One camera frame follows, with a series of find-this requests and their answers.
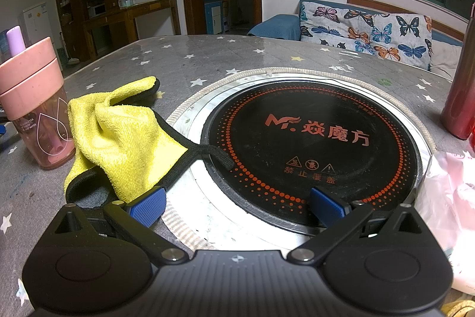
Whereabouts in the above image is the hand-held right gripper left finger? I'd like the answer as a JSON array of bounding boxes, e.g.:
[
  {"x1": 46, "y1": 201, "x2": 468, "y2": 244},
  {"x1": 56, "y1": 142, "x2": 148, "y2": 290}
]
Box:
[{"x1": 46, "y1": 186, "x2": 189, "y2": 264}]

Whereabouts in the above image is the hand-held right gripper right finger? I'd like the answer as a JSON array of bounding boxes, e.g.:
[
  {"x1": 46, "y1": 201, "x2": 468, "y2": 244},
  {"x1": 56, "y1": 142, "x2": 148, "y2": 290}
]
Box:
[{"x1": 289, "y1": 186, "x2": 433, "y2": 264}]

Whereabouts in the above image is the pink cup with straw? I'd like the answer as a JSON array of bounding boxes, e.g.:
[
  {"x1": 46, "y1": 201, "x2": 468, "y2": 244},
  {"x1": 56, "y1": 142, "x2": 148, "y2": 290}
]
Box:
[{"x1": 0, "y1": 26, "x2": 77, "y2": 171}]

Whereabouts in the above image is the yellow microfibre cloth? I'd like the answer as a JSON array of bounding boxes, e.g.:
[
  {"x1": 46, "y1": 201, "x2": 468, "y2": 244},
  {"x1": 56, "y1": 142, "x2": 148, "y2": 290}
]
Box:
[{"x1": 64, "y1": 76, "x2": 235, "y2": 210}]

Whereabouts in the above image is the white mop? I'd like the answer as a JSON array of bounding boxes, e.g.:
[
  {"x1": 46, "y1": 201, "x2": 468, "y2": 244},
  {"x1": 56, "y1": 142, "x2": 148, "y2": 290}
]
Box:
[{"x1": 59, "y1": 33, "x2": 80, "y2": 66}]

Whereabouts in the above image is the black round induction cooktop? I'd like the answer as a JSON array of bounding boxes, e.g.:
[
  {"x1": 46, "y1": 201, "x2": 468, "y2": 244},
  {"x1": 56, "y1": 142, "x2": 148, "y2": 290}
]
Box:
[{"x1": 169, "y1": 69, "x2": 433, "y2": 239}]

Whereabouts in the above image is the white fridge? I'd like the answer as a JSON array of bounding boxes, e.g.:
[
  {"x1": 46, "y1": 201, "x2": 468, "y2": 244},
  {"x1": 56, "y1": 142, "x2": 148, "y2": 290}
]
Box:
[{"x1": 18, "y1": 3, "x2": 50, "y2": 43}]

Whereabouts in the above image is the pink plastic bag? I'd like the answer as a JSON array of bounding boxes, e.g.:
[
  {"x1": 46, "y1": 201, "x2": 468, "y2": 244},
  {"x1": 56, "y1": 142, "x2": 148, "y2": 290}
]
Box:
[{"x1": 415, "y1": 150, "x2": 475, "y2": 297}]

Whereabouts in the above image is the grey star table cover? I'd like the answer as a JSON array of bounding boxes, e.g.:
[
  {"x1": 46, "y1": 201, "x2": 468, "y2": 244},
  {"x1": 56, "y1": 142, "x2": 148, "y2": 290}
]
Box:
[{"x1": 0, "y1": 34, "x2": 475, "y2": 317}]

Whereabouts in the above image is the red metal bottle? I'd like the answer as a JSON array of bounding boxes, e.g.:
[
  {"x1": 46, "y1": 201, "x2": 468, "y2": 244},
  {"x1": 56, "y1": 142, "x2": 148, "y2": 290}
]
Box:
[{"x1": 441, "y1": 3, "x2": 475, "y2": 140}]

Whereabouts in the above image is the butterfly pattern pillow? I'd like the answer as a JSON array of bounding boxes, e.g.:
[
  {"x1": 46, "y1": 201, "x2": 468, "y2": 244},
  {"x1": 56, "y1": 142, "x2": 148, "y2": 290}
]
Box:
[{"x1": 299, "y1": 0, "x2": 434, "y2": 70}]

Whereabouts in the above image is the blue sofa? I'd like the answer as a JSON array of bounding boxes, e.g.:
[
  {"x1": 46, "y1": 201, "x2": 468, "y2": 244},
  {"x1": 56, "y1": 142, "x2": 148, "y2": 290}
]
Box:
[{"x1": 247, "y1": 0, "x2": 475, "y2": 80}]

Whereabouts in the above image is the wooden desk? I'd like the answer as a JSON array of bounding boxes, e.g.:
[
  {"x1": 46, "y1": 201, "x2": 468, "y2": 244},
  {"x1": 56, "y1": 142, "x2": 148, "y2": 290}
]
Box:
[{"x1": 82, "y1": 0, "x2": 182, "y2": 61}]

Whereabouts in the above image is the blue cabinet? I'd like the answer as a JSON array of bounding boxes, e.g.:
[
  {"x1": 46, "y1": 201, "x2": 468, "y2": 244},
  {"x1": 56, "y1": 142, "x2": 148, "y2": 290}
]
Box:
[{"x1": 203, "y1": 0, "x2": 228, "y2": 35}]

